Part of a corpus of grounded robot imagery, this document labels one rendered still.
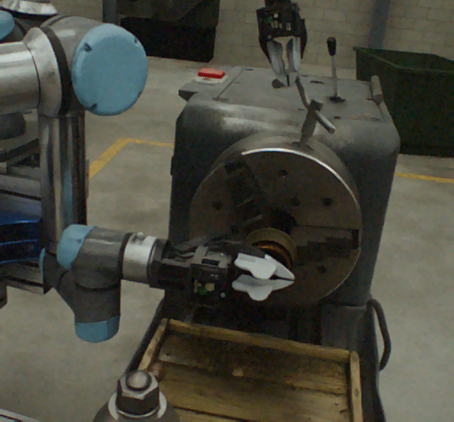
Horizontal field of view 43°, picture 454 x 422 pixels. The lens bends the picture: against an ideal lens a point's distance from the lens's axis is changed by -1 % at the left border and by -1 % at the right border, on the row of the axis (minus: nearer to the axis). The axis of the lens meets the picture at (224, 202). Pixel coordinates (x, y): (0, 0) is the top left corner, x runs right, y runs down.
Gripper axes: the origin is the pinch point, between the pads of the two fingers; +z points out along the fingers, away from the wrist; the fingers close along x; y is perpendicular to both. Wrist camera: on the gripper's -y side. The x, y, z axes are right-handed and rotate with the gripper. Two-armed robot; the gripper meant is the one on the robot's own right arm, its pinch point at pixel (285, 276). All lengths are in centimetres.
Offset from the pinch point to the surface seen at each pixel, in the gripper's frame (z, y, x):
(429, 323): 72, -173, -108
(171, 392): -14.9, 8.2, -19.5
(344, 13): 31, -1011, -13
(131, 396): -11.1, 42.0, 9.2
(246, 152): -9.9, -15.2, 14.2
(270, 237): -3.3, -4.2, 4.1
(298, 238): 1.1, -9.7, 2.2
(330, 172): 4.8, -15.0, 12.8
